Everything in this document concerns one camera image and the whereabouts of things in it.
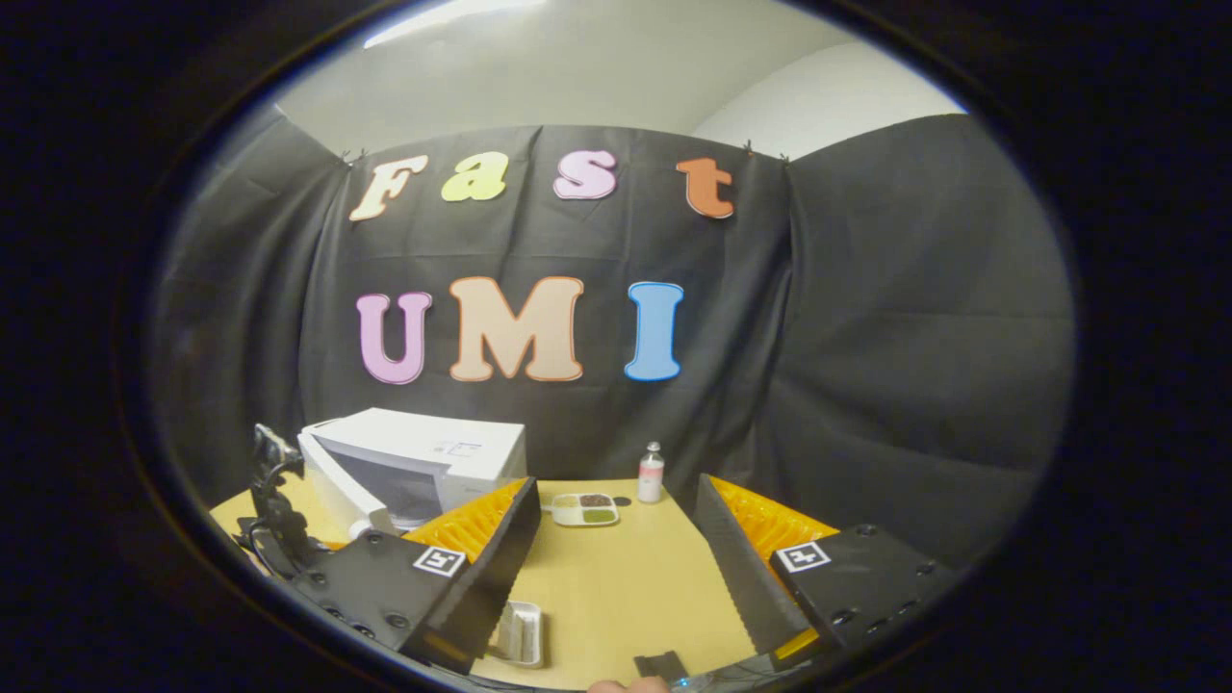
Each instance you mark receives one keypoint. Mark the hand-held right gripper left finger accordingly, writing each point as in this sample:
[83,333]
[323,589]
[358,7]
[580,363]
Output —
[500,577]

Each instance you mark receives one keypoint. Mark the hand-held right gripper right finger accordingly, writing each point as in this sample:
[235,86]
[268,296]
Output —
[731,577]

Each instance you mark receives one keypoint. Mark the white microwave oven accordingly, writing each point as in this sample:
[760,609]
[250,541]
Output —
[414,433]

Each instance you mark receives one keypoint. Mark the white rectangular plastic box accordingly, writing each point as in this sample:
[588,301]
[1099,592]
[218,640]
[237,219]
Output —
[520,635]

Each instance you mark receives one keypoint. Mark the small clear bottle pink label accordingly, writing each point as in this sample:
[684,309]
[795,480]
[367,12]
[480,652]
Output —
[651,476]

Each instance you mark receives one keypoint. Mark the black backdrop cloth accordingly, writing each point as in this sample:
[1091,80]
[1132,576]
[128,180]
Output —
[866,337]

